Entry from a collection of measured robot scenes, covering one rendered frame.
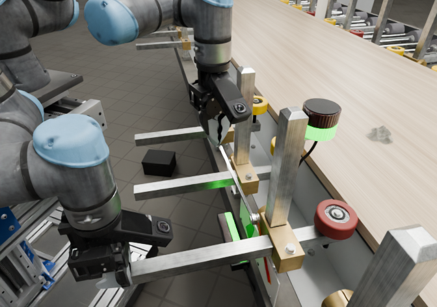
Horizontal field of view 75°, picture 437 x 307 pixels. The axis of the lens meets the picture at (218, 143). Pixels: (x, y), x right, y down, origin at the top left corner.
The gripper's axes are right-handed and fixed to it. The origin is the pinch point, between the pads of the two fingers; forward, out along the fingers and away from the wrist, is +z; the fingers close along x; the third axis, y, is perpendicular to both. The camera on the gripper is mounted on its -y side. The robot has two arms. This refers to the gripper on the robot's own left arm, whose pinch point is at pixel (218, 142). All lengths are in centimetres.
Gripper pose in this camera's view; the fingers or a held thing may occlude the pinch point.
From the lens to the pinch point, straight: 69.7
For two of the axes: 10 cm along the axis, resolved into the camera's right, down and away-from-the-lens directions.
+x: -8.4, 3.2, -4.4
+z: 0.0, 8.1, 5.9
